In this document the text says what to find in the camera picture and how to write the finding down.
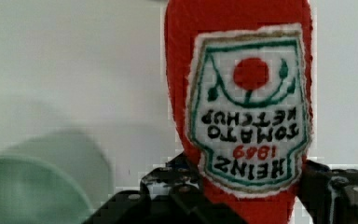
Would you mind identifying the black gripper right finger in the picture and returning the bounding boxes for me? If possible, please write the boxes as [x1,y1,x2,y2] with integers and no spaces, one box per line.
[297,161,358,224]

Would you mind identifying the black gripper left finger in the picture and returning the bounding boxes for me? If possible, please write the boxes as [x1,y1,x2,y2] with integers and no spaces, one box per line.
[82,154,248,224]

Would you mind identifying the red plush ketchup bottle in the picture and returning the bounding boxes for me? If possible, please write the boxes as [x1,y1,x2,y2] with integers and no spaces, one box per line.
[164,0,312,224]

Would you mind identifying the green oval strainer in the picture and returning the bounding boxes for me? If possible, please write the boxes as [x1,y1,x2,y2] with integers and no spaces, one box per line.
[0,130,113,224]

